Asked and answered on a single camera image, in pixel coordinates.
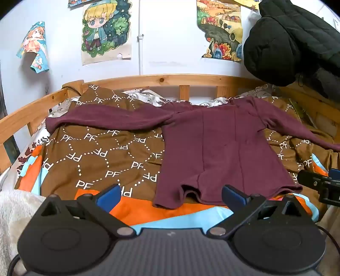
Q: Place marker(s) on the floral patterned bed sheet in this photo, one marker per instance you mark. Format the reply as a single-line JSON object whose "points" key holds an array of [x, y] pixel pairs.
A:
{"points": [[143, 97]]}

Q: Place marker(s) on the wooden bed frame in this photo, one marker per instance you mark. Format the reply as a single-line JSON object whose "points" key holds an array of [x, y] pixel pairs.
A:
{"points": [[159, 79]]}

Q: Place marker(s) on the cartoon character wall poster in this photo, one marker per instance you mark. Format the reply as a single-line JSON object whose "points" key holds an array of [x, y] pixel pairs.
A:
{"points": [[106, 29]]}

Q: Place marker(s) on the small curled cartoon poster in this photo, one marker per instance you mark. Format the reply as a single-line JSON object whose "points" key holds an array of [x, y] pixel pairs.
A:
{"points": [[35, 45]]}

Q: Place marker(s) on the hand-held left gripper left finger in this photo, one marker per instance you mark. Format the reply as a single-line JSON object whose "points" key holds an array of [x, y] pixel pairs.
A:
{"points": [[110, 197]]}

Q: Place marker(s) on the white wall pipe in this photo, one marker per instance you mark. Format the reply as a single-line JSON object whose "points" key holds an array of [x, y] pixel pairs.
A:
{"points": [[141, 55]]}

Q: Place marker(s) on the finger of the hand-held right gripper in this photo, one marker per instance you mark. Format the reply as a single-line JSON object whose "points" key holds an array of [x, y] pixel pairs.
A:
{"points": [[309, 178]]}

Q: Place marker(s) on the white fluffy blanket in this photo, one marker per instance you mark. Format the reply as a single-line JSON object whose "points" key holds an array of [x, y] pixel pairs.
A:
{"points": [[13, 217]]}

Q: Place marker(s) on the landscape wall poster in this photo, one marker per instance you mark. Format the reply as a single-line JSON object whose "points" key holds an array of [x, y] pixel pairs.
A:
{"points": [[220, 29]]}

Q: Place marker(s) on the maroon long-sleeve shirt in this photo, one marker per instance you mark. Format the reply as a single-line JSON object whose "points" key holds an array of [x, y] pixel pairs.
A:
{"points": [[220, 148]]}

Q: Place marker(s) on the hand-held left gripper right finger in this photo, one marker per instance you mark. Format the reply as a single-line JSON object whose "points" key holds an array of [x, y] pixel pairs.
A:
{"points": [[233, 199]]}

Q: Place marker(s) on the black puffer jacket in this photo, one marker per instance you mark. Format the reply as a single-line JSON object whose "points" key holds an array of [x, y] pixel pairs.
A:
{"points": [[281, 42]]}

